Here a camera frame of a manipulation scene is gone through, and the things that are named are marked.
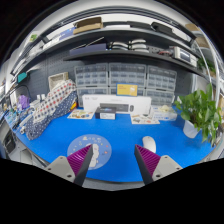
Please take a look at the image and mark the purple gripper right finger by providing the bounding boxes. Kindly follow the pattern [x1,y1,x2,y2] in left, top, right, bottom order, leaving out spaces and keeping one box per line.
[134,145,182,185]

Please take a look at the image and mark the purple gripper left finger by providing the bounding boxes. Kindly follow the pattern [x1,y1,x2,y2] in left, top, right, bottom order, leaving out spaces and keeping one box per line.
[45,145,93,186]

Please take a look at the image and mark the white computer mouse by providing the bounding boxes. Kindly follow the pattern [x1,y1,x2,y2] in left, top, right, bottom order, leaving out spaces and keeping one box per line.
[142,136,156,153]

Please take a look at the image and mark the round illustrated mouse pad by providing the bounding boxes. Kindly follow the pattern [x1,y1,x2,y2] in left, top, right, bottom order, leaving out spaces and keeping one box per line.
[67,134,112,170]

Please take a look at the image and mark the blue table mat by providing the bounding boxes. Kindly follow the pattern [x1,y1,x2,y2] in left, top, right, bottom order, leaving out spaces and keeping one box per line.
[17,114,212,182]

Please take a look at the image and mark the right illustrated card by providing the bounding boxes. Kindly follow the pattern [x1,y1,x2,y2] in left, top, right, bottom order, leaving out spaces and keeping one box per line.
[130,114,159,125]

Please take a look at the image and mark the illustrated card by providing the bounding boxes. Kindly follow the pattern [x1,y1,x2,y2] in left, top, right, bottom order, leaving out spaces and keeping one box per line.
[130,114,159,125]
[68,109,94,120]

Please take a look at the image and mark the white plant pot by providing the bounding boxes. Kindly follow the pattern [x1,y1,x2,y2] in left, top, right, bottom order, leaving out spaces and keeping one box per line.
[183,120,198,138]

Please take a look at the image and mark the left illustrated card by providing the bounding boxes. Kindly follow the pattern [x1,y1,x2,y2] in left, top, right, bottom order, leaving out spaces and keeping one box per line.
[68,109,94,120]

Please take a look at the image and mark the clear plastic container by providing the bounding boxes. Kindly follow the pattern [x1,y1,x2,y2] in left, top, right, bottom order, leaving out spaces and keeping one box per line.
[152,105,177,121]

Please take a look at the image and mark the small black box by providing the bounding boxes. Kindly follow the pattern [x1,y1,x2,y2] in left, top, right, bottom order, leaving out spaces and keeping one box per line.
[95,107,116,120]

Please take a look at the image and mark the long white keyboard box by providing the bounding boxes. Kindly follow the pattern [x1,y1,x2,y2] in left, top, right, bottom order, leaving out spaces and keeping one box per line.
[82,94,151,114]

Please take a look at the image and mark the patterned fabric bundle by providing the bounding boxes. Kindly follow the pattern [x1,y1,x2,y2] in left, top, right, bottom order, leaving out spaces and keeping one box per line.
[25,79,77,140]

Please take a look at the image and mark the green potted plant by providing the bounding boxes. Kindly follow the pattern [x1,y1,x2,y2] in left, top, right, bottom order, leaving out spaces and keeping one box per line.
[174,83,222,145]

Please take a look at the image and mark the purple bag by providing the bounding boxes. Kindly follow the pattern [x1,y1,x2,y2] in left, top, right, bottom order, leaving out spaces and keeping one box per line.
[18,95,30,110]

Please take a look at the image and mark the yellow card sign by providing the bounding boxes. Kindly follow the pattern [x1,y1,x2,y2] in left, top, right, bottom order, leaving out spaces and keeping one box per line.
[116,83,138,96]

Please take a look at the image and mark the grey drawer organizer cabinets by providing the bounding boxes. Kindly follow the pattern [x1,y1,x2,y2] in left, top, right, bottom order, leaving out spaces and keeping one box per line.
[74,63,177,107]

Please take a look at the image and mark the dark metal shelf unit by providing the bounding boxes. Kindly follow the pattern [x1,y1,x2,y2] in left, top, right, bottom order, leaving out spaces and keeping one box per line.
[9,19,214,81]

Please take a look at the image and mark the cardboard box on shelf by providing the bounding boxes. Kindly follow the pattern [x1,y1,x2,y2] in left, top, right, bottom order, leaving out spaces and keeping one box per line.
[73,17,103,34]

